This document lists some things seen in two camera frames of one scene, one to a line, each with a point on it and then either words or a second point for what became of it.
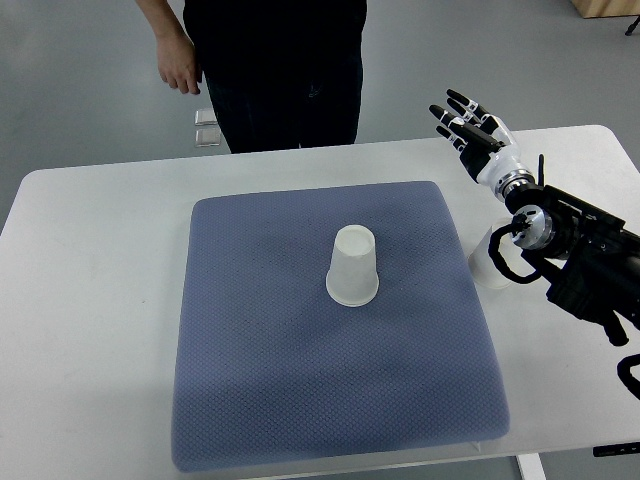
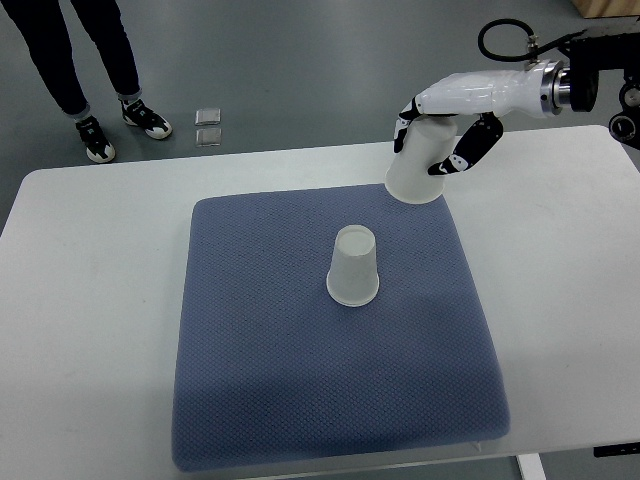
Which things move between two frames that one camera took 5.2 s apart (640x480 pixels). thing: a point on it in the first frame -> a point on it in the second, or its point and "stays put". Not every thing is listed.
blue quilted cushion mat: x=273 y=372 stays put
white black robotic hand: x=482 y=140 -> x=538 y=89
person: x=277 y=72 -> x=43 y=27
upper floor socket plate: x=205 y=117 stays put
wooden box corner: x=606 y=8 stays put
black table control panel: x=616 y=449 stays put
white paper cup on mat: x=352 y=279 stays put
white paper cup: x=483 y=266 -> x=428 y=141
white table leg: x=531 y=466 stays put
